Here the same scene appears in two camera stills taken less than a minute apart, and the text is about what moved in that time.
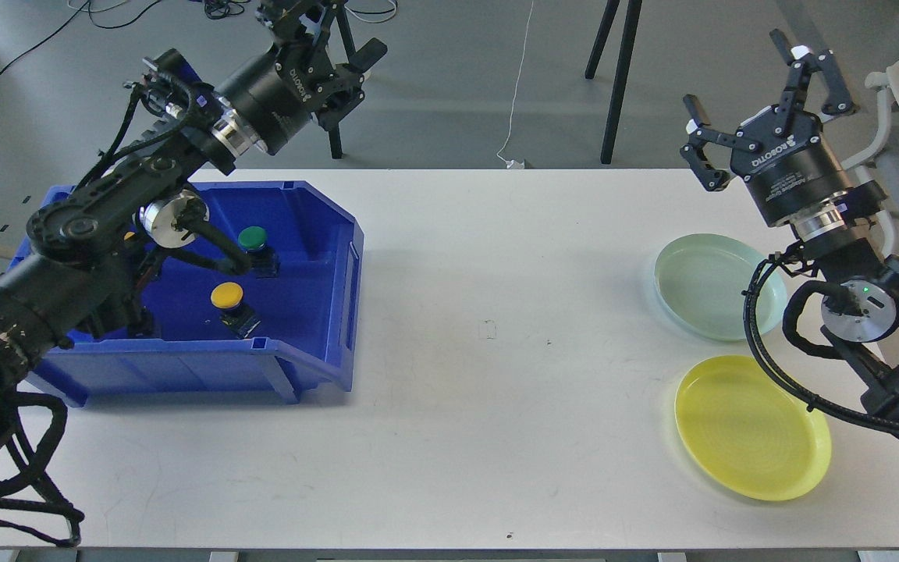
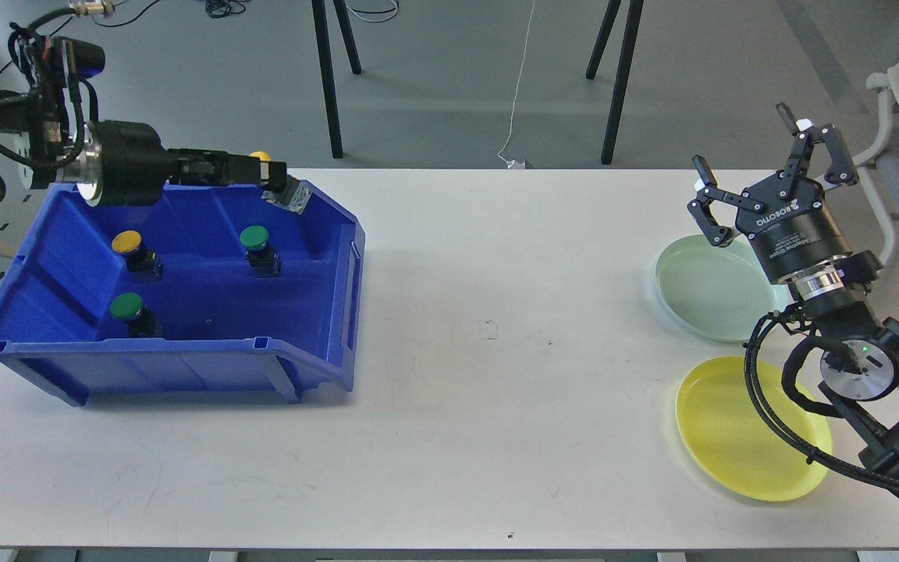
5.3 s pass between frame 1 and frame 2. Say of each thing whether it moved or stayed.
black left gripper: moved
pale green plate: stayed
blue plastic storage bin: stayed
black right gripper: moved
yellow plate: stayed
